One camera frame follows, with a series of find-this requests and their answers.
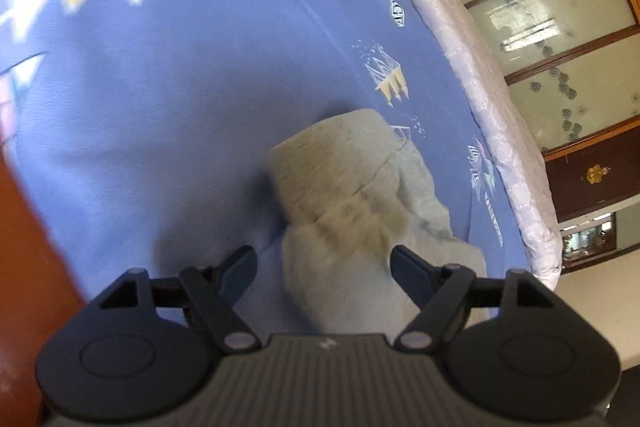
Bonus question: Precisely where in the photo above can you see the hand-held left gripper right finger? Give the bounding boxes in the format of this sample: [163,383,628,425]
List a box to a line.
[390,245,557,354]

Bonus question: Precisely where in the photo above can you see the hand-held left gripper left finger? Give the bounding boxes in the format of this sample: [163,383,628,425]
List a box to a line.
[99,245,262,354]

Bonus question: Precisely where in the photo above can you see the grey pants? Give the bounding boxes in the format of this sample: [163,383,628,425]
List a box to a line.
[266,108,489,337]

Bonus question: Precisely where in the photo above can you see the glass display cabinet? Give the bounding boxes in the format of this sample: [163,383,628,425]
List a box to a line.
[559,212,619,264]

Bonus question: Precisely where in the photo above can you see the blue printed bed blanket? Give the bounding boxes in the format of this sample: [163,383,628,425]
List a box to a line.
[0,0,534,340]

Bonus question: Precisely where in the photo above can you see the dark wooden door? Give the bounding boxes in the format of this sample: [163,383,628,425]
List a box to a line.
[544,116,640,224]

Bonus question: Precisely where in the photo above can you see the white quilt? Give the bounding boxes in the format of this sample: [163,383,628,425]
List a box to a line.
[345,0,564,292]

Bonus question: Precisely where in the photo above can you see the frosted glass wardrobe doors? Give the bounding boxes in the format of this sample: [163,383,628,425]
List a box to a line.
[424,0,640,154]

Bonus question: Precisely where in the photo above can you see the wooden bed frame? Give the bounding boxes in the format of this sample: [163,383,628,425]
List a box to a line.
[0,151,87,427]

